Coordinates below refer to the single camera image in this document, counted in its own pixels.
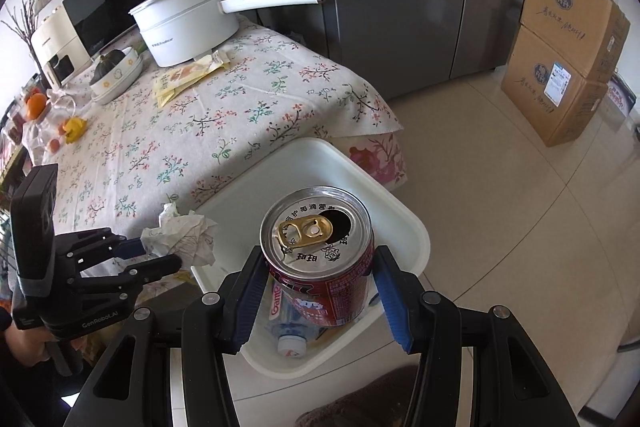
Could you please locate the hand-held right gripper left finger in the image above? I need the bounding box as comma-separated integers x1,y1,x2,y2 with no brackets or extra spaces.
62,246,271,427

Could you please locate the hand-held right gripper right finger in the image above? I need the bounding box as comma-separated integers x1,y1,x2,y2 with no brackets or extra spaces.
372,246,581,427

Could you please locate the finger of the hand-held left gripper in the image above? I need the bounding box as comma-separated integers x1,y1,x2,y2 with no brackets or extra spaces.
57,229,151,270
77,254,183,298

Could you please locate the white tissue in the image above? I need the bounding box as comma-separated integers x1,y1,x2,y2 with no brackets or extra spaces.
141,203,219,267

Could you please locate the clear plastic bottle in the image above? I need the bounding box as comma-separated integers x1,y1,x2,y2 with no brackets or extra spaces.
270,284,328,358

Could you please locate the red drink can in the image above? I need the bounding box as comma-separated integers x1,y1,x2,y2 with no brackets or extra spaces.
260,186,375,328

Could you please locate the white plastic bin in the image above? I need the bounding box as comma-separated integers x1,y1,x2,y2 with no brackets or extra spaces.
190,138,431,378

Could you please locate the person's left forearm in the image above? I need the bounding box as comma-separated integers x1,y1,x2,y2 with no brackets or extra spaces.
0,307,51,369

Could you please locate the brown fuzzy slipper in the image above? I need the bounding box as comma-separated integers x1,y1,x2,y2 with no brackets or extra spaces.
295,364,423,427

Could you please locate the yellow plastic toy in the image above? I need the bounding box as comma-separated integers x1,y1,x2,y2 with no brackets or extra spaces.
62,118,87,144

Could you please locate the orange fruit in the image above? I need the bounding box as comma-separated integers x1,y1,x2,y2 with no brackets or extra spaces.
25,94,49,120

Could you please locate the floral tablecloth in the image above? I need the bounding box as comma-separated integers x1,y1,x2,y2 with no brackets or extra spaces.
0,14,406,258

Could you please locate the yellow snack packet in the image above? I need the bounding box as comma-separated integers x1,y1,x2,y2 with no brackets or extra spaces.
154,74,201,108

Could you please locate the white ceramic dish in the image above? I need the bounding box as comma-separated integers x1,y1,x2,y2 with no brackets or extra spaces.
90,47,145,104

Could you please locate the dark green squash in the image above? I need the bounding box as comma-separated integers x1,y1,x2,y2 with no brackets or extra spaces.
90,49,129,86

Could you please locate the pale snack packet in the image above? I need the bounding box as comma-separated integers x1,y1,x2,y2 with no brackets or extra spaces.
160,51,231,90

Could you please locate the cream countertop appliance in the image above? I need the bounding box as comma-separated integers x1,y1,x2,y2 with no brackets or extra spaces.
30,4,93,90

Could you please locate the dry twig bouquet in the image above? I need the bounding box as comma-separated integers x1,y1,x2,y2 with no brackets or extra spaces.
0,0,42,72

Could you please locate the white electric pot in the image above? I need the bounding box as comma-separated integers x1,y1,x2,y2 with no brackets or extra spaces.
129,0,326,68

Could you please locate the brown cardboard box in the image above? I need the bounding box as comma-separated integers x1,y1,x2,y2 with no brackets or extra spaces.
520,0,631,82
501,24,608,148

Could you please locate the grey refrigerator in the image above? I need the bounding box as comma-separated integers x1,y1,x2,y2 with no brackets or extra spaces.
245,0,532,100

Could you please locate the white and blue floor box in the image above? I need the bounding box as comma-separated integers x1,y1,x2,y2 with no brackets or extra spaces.
607,72,639,115

